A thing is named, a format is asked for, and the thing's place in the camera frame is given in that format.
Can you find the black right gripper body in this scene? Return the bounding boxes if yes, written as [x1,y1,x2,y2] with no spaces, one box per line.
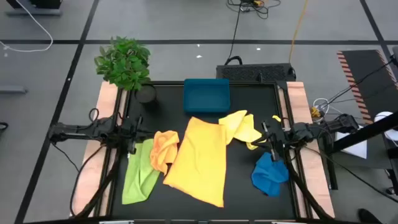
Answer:
[262,121,293,161]

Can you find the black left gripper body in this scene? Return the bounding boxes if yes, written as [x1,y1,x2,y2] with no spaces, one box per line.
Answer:
[123,116,144,155]

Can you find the orange microfiber towel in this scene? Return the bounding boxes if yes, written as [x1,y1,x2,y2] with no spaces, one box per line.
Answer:
[149,130,180,175]

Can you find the pale yellow microfiber towel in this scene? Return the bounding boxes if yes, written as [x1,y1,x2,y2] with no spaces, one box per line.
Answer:
[218,110,282,151]

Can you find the lime green microfiber towel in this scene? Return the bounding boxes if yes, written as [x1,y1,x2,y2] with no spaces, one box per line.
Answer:
[121,138,161,205]

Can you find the large golden microfiber towel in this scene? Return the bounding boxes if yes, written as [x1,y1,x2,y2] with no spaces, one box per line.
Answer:
[162,116,229,208]

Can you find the blue microfiber towel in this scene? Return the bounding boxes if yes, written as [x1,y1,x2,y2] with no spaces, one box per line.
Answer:
[251,151,290,198]

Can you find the black plant pot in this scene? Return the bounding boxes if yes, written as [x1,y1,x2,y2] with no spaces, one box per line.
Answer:
[134,84,157,104]

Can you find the light wooden side board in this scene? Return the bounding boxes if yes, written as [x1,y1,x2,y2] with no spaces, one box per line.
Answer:
[278,81,336,218]
[70,81,129,218]

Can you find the black perforated computer case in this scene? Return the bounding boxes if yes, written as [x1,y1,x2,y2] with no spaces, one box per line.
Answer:
[216,63,296,82]

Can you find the teal plastic bin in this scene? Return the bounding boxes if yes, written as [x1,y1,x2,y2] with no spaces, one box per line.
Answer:
[183,78,231,113]

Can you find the green leafy plant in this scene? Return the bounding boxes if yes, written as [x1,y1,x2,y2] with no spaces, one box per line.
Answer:
[94,35,152,91]

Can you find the white paper sheet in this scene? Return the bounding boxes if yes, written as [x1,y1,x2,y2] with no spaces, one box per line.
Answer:
[334,130,368,159]

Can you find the black metal beam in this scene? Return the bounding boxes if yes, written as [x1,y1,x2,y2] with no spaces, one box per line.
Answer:
[328,111,398,154]

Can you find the white round object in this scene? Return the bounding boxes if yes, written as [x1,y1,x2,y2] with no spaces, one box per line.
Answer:
[374,111,398,141]

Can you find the black mat striped edges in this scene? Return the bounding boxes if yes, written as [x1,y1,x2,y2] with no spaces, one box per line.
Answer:
[336,49,398,125]

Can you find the grey floor bar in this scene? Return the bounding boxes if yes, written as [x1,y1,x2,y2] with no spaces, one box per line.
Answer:
[0,85,29,95]

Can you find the grey furniture base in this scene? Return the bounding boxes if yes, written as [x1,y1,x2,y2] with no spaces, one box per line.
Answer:
[5,0,63,17]

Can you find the black cable conduit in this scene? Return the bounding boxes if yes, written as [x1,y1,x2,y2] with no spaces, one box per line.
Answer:
[70,143,123,218]
[284,149,335,222]

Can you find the white cable coil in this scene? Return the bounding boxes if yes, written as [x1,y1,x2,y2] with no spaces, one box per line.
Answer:
[312,97,331,110]

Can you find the thin black cable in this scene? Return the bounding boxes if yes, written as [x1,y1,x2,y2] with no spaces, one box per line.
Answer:
[323,57,397,106]

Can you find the yellow cable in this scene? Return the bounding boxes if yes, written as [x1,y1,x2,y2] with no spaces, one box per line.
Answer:
[288,0,309,64]

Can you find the black power cable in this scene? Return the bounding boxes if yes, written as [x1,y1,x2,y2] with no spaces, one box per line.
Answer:
[224,4,244,65]

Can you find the black cable bundle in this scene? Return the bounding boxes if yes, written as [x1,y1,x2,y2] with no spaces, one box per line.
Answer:
[226,0,282,20]

